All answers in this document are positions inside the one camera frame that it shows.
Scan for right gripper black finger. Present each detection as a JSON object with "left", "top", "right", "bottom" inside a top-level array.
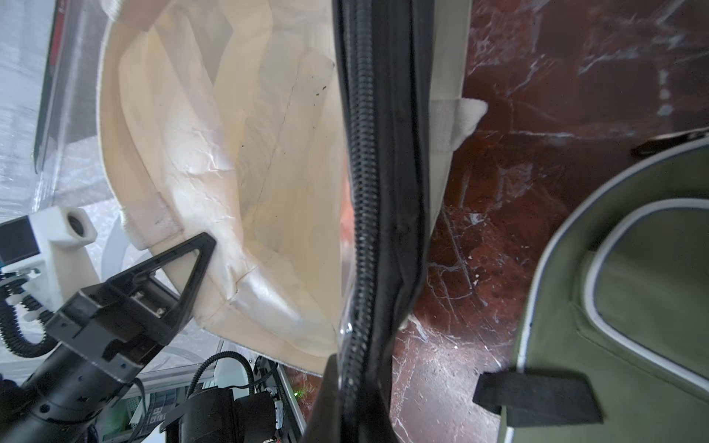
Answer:
[{"left": 301, "top": 354, "right": 345, "bottom": 443}]

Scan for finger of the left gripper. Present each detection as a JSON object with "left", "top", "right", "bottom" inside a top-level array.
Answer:
[{"left": 106, "top": 233, "right": 216, "bottom": 343}]

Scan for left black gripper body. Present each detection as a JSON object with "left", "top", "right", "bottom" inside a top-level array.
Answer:
[{"left": 1, "top": 278, "right": 183, "bottom": 442}]

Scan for cream canvas tote bag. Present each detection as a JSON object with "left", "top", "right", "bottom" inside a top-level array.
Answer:
[{"left": 96, "top": 0, "right": 489, "bottom": 378}]

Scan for olive green paddle case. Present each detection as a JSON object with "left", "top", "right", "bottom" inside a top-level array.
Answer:
[{"left": 492, "top": 140, "right": 708, "bottom": 442}]

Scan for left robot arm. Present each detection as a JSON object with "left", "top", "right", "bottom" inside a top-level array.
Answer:
[{"left": 1, "top": 233, "right": 277, "bottom": 442}]

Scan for clear acrylic wall shelf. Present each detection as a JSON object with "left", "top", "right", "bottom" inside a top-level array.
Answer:
[{"left": 1, "top": 1, "right": 113, "bottom": 221}]

